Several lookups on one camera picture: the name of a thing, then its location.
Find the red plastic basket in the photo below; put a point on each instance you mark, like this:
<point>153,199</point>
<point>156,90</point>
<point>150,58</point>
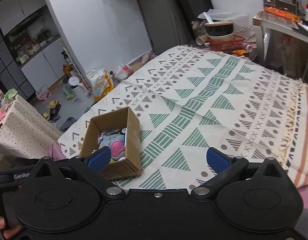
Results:
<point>235,44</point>

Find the pink grey plush slipper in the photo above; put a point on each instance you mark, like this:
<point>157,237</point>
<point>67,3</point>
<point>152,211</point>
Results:
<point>115,143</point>

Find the pink bed sheet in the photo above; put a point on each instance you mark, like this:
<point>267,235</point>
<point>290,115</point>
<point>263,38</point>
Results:
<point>55,152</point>

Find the person's left hand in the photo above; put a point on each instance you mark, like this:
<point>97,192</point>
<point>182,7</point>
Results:
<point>8,233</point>

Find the blue snack packet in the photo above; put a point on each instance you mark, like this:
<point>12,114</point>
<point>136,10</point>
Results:
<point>124,133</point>

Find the brown cardboard box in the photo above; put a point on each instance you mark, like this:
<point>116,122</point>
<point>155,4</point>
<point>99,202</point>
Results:
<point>100,159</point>

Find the black cream rice cooker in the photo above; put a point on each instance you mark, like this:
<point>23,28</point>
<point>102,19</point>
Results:
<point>220,31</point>

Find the dotted cream tablecloth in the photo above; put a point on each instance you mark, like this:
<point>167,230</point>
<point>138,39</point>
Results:
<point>24,133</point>

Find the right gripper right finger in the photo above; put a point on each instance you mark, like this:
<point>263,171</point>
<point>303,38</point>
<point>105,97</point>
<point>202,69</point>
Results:
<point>257,197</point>

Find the white red plastic bag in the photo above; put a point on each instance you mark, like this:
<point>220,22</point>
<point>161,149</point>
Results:
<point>123,72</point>

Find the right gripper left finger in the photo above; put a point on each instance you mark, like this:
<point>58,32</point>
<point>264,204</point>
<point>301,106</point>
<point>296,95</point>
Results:
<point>61,198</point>

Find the patterned white blanket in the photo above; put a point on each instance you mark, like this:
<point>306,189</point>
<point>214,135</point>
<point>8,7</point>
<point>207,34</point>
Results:
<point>188,100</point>

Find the yellow pet food bag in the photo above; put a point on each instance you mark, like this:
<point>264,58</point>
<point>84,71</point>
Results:
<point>101,83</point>

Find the striped orange blanket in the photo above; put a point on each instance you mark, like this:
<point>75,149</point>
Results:
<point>293,152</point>

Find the white desk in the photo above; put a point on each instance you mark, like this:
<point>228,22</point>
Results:
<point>261,24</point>

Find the white kettle jug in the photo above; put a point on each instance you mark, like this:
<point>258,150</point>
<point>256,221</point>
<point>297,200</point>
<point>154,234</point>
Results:
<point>78,88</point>

